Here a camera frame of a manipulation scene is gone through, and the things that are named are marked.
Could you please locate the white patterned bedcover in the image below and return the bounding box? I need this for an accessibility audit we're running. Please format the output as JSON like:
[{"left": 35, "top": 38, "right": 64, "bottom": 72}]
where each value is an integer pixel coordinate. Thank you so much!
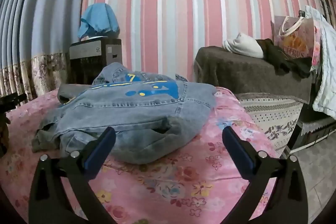
[{"left": 235, "top": 93, "right": 305, "bottom": 152}]

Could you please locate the blue denim jacket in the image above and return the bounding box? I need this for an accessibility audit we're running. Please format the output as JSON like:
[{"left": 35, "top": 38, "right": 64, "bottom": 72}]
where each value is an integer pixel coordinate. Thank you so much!
[{"left": 31, "top": 62, "right": 217, "bottom": 165}]

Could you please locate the brown blanket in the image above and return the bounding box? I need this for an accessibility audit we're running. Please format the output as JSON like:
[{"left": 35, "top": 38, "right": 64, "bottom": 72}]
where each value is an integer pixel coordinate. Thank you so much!
[{"left": 194, "top": 46, "right": 319, "bottom": 104}]

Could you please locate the pink floral bedsheet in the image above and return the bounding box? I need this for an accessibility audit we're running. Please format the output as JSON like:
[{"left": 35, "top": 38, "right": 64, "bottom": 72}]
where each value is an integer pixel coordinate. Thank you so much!
[{"left": 0, "top": 88, "right": 282, "bottom": 224}]

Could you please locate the dark garment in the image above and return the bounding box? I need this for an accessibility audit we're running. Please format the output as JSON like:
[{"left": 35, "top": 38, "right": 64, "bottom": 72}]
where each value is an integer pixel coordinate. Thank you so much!
[{"left": 256, "top": 38, "right": 313, "bottom": 79}]

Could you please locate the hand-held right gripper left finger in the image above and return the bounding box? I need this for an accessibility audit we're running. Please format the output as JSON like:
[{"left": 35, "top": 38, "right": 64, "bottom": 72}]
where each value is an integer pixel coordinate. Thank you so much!
[{"left": 28, "top": 126, "right": 117, "bottom": 224}]

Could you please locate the pink gift bag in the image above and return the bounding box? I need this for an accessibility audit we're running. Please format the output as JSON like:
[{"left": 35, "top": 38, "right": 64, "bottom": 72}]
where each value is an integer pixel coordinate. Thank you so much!
[{"left": 273, "top": 15, "right": 322, "bottom": 72}]

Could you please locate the dark bedside cabinet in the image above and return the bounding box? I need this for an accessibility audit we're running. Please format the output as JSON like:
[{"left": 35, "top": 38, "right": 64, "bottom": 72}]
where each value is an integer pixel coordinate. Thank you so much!
[{"left": 69, "top": 38, "right": 122, "bottom": 84}]

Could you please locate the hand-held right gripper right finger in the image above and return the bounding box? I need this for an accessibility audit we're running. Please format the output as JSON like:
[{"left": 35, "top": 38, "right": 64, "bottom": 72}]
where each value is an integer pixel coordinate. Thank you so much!
[{"left": 222, "top": 126, "right": 310, "bottom": 224}]

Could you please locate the dark low cabinet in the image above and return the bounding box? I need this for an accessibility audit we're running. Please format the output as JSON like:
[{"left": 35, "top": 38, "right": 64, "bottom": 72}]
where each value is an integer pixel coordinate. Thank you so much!
[{"left": 285, "top": 106, "right": 336, "bottom": 153}]

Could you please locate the white folded cloth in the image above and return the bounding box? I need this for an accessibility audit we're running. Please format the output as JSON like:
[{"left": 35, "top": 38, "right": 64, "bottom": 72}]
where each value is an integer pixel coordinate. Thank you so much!
[{"left": 223, "top": 32, "right": 264, "bottom": 59}]

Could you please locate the light blue cloth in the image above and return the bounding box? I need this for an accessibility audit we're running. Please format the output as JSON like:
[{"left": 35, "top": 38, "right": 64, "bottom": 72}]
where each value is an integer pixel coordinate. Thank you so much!
[{"left": 77, "top": 3, "right": 120, "bottom": 42}]

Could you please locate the striped curtain with floral hem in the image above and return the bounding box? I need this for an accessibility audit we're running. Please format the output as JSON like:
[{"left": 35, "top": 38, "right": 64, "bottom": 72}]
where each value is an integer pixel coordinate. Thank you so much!
[{"left": 0, "top": 0, "right": 95, "bottom": 104}]

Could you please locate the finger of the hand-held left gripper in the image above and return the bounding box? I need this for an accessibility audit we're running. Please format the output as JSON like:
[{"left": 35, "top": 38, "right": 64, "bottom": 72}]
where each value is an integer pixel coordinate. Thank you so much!
[{"left": 0, "top": 93, "right": 27, "bottom": 112}]

